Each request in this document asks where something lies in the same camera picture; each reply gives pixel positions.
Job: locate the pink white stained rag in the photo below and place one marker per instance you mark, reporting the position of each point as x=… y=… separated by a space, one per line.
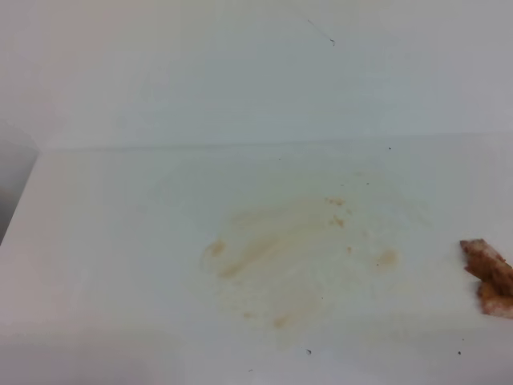
x=494 y=291

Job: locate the brown coffee stain puddle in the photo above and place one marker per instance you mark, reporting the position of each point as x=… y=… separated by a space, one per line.
x=285 y=266

